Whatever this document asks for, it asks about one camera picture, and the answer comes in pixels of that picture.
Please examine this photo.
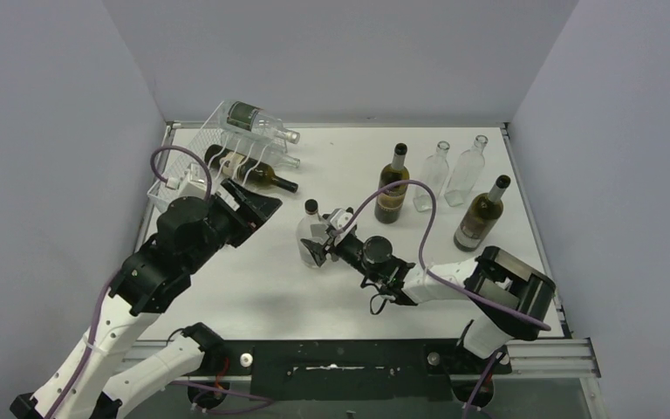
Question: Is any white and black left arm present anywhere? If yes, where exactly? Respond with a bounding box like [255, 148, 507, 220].
[10, 180, 282, 418]

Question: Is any brown bottle with tan label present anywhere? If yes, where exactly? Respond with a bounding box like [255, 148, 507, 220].
[374, 143, 410, 224]

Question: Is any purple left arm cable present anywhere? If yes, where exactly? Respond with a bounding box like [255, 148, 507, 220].
[43, 145, 272, 419]

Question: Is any clear square glass bottle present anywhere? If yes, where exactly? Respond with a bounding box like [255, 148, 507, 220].
[444, 134, 489, 207]

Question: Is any white wire wine rack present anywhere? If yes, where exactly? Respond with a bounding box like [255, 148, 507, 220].
[147, 100, 301, 211]

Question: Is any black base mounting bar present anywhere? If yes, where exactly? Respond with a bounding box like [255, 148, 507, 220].
[188, 339, 487, 402]

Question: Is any clear bottle with brown cap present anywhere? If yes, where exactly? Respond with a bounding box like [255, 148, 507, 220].
[295, 199, 324, 268]

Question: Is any clear bottle in rack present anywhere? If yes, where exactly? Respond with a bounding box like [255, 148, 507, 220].
[219, 132, 300, 168]

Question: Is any clear bottle with dark label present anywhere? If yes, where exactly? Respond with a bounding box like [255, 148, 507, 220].
[219, 100, 301, 144]

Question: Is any olive bottle with black cap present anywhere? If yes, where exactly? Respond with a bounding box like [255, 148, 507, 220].
[453, 175, 511, 252]

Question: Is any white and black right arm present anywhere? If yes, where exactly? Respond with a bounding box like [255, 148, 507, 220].
[297, 209, 557, 360]

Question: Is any dark green wine bottle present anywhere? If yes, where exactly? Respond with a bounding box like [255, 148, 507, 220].
[203, 144, 298, 193]

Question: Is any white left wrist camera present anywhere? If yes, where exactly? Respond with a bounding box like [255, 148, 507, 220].
[166, 163, 207, 201]

